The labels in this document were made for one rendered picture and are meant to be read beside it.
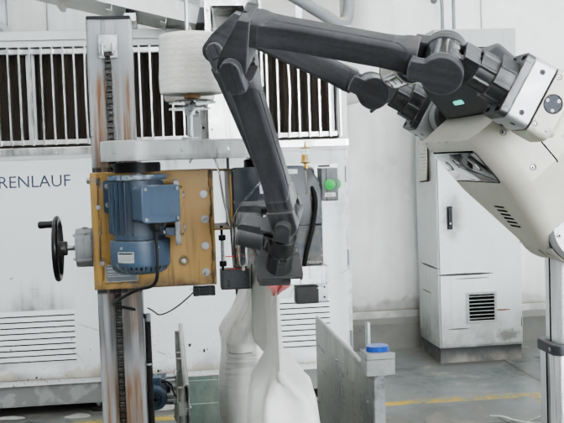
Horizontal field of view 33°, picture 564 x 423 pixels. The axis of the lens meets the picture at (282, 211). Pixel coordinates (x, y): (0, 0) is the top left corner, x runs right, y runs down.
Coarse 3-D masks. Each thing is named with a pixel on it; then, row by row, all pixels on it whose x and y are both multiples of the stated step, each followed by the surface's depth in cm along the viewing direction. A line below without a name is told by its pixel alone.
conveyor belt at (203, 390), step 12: (192, 384) 424; (204, 384) 423; (216, 384) 422; (192, 396) 402; (204, 396) 402; (216, 396) 401; (192, 408) 383; (204, 408) 382; (216, 408) 382; (192, 420) 364; (204, 420) 364; (216, 420) 363
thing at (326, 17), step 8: (288, 0) 519; (296, 0) 518; (304, 0) 520; (344, 0) 556; (352, 0) 556; (304, 8) 524; (312, 8) 524; (320, 8) 528; (344, 8) 556; (352, 8) 556; (320, 16) 530; (328, 16) 533; (336, 16) 539; (344, 16) 553; (352, 16) 556; (344, 24) 548
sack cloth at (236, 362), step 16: (240, 304) 312; (224, 320) 315; (240, 320) 289; (224, 336) 298; (240, 336) 287; (224, 352) 296; (240, 352) 287; (256, 352) 287; (224, 368) 294; (240, 368) 288; (224, 384) 294; (240, 384) 289; (224, 400) 294; (240, 400) 289; (224, 416) 296; (240, 416) 289
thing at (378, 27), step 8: (352, 24) 569; (360, 24) 567; (368, 24) 566; (376, 24) 567; (384, 24) 569; (392, 24) 575; (384, 32) 569; (392, 32) 575; (352, 64) 568; (360, 72) 567; (352, 96) 572
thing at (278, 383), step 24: (264, 288) 255; (264, 312) 262; (264, 336) 262; (264, 360) 246; (288, 360) 237; (264, 384) 224; (288, 384) 219; (264, 408) 217; (288, 408) 218; (312, 408) 218
